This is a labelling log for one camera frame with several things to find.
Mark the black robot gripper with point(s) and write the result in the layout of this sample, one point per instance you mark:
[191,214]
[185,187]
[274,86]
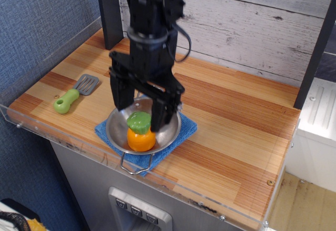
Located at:
[147,68]

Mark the orange toy carrot green top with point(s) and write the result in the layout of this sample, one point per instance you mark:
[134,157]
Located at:
[140,138]

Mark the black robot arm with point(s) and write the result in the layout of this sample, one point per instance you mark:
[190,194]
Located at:
[155,16]

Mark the blue folded cloth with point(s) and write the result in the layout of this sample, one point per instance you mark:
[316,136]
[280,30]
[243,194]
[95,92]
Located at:
[188,128]

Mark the grey cabinet with dispenser panel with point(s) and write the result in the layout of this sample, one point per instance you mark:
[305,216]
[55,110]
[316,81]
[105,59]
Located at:
[112,200]

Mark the yellow object bottom left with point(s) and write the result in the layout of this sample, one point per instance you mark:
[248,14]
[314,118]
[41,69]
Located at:
[35,225]

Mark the clear acrylic table guard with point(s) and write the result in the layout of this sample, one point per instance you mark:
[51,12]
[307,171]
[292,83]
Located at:
[236,93]

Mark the white ribbed appliance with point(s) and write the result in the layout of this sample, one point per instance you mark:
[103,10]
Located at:
[311,156]

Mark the stainless steel bowl with handles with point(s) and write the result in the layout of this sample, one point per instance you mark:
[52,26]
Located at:
[126,136]

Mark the green handled grey spatula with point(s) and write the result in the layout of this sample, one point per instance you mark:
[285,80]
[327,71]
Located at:
[85,85]

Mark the black vertical frame post left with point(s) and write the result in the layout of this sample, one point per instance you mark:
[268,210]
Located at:
[111,22]

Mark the black vertical frame post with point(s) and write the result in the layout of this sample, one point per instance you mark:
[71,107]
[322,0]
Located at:
[316,56]
[111,22]

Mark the black vertical frame post right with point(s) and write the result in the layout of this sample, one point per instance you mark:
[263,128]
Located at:
[316,56]

